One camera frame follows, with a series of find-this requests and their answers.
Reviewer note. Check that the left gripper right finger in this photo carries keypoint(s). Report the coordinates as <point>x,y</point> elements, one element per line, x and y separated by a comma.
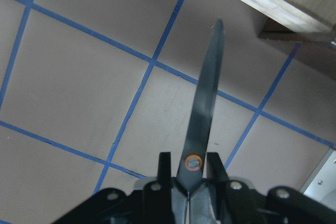
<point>228,197</point>

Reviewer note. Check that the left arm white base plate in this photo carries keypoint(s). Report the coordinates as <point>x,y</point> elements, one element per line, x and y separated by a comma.
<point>320,185</point>

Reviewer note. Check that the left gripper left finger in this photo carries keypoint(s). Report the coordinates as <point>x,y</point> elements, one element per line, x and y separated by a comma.
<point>157,199</point>

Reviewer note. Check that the orange grey handled scissors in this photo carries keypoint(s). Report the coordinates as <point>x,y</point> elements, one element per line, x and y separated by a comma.
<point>190,170</point>

